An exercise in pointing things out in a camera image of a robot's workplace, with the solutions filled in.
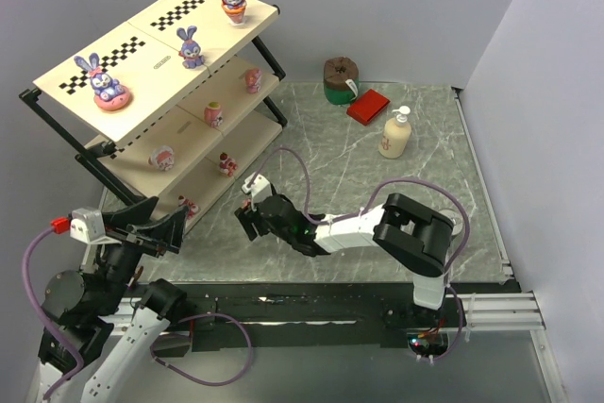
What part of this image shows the red box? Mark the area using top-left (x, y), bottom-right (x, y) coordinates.
top-left (346, 89), bottom-right (390, 126)

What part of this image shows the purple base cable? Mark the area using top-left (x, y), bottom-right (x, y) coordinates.
top-left (149, 312), bottom-right (254, 386)

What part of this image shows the purple sitting bunny toy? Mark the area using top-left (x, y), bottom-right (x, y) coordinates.
top-left (176, 25), bottom-right (205, 69)

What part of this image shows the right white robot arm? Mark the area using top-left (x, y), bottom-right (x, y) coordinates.
top-left (235, 193), bottom-right (455, 311)

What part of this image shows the tin can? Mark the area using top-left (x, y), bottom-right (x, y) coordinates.
top-left (440, 209), bottom-right (464, 237)

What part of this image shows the beige three-tier shelf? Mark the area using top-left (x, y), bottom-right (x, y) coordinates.
top-left (21, 0), bottom-right (287, 225)

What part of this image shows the strawberry cake toy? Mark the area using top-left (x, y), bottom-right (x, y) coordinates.
top-left (218, 152), bottom-right (238, 177)

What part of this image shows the beige soap pump bottle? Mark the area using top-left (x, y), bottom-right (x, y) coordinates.
top-left (378, 106), bottom-right (412, 159)

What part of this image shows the pink piglet toy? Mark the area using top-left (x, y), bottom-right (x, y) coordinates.
top-left (244, 67), bottom-right (262, 93)

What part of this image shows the red white fish toy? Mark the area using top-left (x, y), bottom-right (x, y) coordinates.
top-left (177, 195), bottom-right (200, 220)

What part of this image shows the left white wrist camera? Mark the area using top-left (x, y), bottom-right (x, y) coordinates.
top-left (69, 208), bottom-right (105, 243)

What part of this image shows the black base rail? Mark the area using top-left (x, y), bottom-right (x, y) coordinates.
top-left (170, 282), bottom-right (466, 352)

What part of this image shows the brown green plush toy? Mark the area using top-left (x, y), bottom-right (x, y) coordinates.
top-left (323, 57), bottom-right (360, 106)

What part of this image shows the pink roll cake toy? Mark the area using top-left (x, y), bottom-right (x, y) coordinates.
top-left (204, 102), bottom-right (224, 128)

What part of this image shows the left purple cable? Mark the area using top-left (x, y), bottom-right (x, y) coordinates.
top-left (22, 226), bottom-right (86, 399)

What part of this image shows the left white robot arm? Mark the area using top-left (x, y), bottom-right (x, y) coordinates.
top-left (32, 196), bottom-right (189, 402)

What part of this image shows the pink white small toy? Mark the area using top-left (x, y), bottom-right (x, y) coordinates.
top-left (148, 145), bottom-right (175, 172)

